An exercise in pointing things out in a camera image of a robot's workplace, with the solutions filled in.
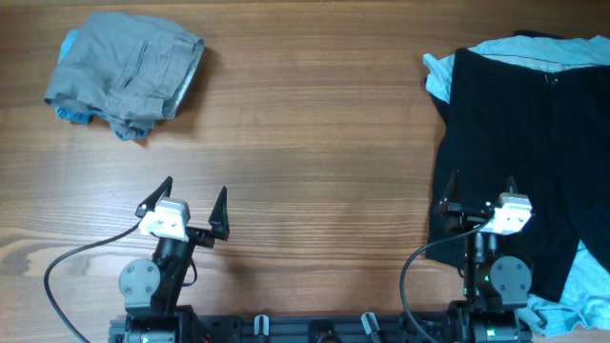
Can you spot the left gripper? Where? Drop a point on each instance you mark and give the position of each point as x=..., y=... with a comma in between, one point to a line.
x=218, y=222

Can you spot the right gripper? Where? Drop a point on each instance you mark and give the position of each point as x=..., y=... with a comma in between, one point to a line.
x=463, y=218

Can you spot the black shorts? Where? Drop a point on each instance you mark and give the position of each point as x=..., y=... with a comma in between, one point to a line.
x=549, y=131

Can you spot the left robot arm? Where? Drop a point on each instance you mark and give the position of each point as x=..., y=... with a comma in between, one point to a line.
x=151, y=287

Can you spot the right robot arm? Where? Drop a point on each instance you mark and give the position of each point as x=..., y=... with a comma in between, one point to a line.
x=496, y=283

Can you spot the blue garment under grey shorts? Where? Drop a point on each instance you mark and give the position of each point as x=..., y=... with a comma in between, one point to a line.
x=122, y=132

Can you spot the folded grey shorts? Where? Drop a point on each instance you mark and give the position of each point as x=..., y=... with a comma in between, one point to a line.
x=134, y=68

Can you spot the light blue t-shirt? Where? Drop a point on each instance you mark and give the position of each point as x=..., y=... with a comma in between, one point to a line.
x=585, y=297

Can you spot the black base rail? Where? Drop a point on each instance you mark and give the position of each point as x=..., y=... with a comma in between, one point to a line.
x=396, y=328

